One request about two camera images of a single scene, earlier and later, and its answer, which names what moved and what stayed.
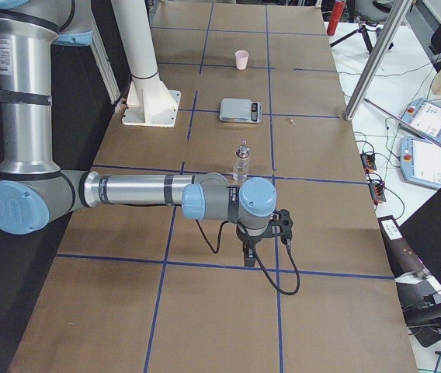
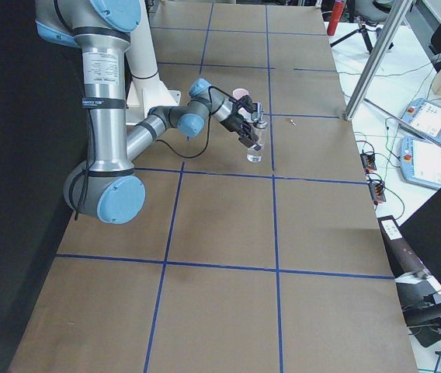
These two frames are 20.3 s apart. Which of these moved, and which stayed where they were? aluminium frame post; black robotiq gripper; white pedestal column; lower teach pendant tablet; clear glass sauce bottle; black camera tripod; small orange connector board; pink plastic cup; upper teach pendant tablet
Moved: clear glass sauce bottle; black robotiq gripper; pink plastic cup
Stayed: white pedestal column; lower teach pendant tablet; black camera tripod; small orange connector board; upper teach pendant tablet; aluminium frame post
